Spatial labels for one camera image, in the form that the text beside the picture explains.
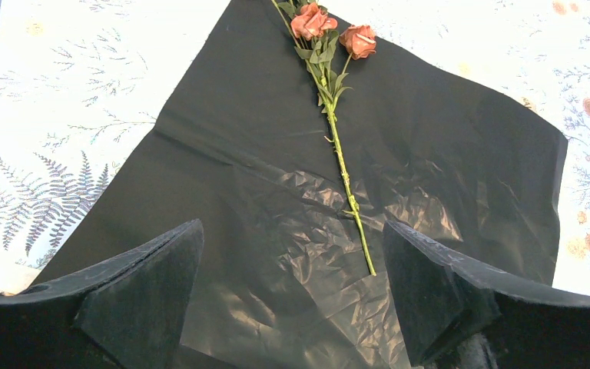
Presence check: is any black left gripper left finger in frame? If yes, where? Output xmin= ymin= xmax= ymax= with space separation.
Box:
xmin=0 ymin=220 xmax=204 ymax=368

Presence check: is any black wrapping paper sheet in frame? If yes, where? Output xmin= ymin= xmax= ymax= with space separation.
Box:
xmin=38 ymin=1 xmax=567 ymax=368

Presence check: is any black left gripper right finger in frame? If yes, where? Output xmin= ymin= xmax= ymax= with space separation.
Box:
xmin=383 ymin=221 xmax=590 ymax=369

